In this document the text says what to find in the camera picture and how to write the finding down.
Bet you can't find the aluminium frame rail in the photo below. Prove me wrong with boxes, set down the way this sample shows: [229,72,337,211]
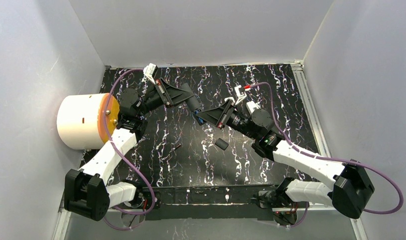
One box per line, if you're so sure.
[53,202,365,240]
[290,59,369,240]

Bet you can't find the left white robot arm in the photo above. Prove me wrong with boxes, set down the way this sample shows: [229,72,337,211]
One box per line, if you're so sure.
[57,79,194,221]

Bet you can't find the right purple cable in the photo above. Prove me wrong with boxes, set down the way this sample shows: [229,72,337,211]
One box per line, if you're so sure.
[244,82,404,229]

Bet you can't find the right aluminium frame rail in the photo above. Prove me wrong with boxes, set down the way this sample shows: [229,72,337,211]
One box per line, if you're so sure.
[290,59,369,240]

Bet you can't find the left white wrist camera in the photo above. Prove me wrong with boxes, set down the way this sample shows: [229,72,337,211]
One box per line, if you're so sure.
[143,63,158,85]

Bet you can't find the black remote control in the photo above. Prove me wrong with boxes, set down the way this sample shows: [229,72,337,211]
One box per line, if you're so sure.
[181,83,205,126]

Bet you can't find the blue battery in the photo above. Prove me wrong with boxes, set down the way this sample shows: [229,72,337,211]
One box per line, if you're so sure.
[194,110,205,126]

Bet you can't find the black remote battery cover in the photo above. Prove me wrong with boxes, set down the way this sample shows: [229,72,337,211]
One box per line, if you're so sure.
[215,138,229,151]

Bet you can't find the white orange cylinder container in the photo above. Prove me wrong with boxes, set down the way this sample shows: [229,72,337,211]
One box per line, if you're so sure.
[57,93,120,150]

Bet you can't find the front aluminium frame rail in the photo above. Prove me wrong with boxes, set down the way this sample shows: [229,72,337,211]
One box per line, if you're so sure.
[53,202,365,240]

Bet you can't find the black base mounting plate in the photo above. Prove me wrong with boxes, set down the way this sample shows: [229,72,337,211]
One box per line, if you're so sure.
[111,184,309,222]

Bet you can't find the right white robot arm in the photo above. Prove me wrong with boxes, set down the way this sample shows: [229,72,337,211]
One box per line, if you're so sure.
[196,100,374,219]

